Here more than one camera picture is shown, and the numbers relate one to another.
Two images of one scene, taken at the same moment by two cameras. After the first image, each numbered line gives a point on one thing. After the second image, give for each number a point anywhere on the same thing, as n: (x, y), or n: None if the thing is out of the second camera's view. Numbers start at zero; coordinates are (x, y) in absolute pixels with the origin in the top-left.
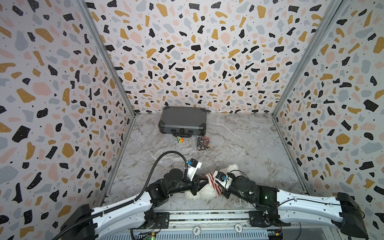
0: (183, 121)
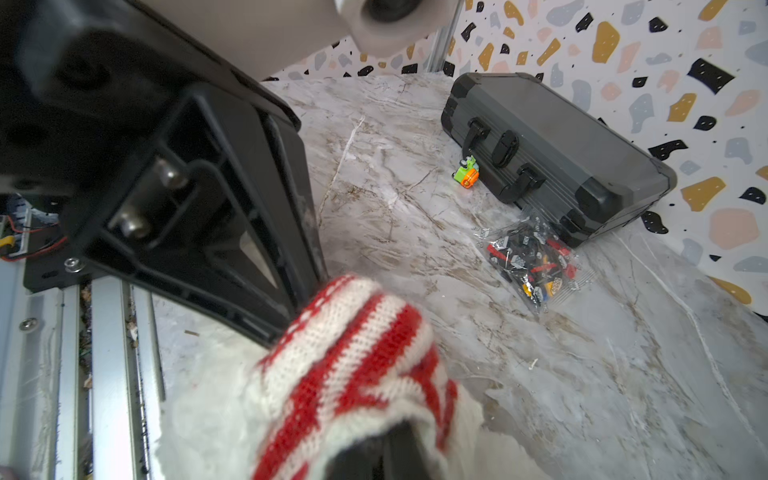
0: (536, 148)
